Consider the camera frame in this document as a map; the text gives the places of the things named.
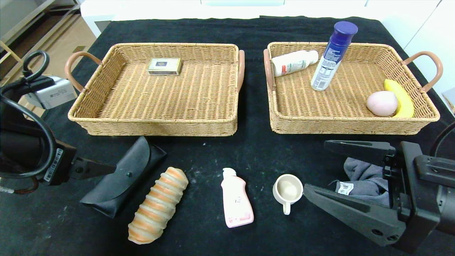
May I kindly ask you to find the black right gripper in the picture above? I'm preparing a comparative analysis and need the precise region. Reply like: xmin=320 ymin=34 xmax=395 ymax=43
xmin=303 ymin=139 xmax=455 ymax=254

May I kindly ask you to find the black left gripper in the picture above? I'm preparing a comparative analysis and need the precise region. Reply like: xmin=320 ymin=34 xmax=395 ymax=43
xmin=0 ymin=129 xmax=117 ymax=186

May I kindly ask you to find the black glasses case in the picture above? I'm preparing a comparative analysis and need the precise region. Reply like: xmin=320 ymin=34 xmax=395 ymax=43
xmin=80 ymin=136 xmax=167 ymax=219

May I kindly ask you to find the spray can with blue cap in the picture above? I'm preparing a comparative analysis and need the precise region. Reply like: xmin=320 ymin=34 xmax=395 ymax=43
xmin=311 ymin=21 xmax=359 ymax=91

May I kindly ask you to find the pink detergent bottle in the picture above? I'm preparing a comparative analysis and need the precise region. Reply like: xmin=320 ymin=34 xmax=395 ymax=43
xmin=220 ymin=168 xmax=255 ymax=228

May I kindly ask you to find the grey towel with tag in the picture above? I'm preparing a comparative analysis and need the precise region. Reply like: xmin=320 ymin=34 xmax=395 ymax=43
xmin=329 ymin=158 xmax=390 ymax=208

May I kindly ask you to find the cream ceramic mug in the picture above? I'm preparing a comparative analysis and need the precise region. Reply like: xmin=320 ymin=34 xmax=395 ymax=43
xmin=272 ymin=174 xmax=304 ymax=215

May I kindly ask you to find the striped orange bread roll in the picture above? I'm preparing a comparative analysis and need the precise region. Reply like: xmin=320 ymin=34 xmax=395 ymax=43
xmin=128 ymin=167 xmax=189 ymax=245

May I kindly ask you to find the pink peach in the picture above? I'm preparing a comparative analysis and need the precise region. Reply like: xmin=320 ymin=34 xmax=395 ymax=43
xmin=366 ymin=91 xmax=398 ymax=117

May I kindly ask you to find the yellow banana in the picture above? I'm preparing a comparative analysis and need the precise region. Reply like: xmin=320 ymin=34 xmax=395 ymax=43
xmin=383 ymin=79 xmax=414 ymax=118

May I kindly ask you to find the small gold card box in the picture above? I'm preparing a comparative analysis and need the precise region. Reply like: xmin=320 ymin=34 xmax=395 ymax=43
xmin=147 ymin=58 xmax=183 ymax=76

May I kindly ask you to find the white plastic bottle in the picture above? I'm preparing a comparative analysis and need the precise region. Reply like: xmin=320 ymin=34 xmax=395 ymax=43
xmin=271 ymin=50 xmax=319 ymax=78

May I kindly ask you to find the white counter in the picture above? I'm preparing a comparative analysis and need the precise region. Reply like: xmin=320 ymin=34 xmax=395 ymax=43
xmin=80 ymin=0 xmax=384 ymax=38

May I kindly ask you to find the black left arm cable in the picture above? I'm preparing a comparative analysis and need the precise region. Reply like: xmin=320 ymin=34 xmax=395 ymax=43
xmin=0 ymin=50 xmax=57 ymax=179

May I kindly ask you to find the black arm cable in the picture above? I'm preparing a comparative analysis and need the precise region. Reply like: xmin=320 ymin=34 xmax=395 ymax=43
xmin=430 ymin=121 xmax=455 ymax=157
xmin=0 ymin=50 xmax=57 ymax=179

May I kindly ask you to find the wicker basket with pink handles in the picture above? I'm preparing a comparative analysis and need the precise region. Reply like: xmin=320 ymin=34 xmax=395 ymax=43
xmin=65 ymin=43 xmax=246 ymax=137
xmin=263 ymin=42 xmax=443 ymax=135

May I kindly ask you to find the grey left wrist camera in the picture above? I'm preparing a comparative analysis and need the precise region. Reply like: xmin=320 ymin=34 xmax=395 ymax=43
xmin=24 ymin=76 xmax=77 ymax=110

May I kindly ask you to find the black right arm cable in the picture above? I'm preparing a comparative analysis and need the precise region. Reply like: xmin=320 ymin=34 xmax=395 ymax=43
xmin=430 ymin=121 xmax=455 ymax=157

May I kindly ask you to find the grey metal shelf frame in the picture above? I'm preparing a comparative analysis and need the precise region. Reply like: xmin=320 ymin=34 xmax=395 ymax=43
xmin=0 ymin=0 xmax=81 ymax=47

